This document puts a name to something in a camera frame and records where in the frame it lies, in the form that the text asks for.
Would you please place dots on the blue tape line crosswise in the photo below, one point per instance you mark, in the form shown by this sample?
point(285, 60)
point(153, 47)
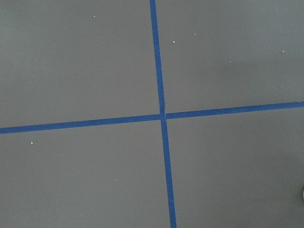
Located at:
point(151, 117)

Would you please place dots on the blue tape line lengthwise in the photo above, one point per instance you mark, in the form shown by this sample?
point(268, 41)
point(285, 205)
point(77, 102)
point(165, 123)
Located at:
point(163, 120)

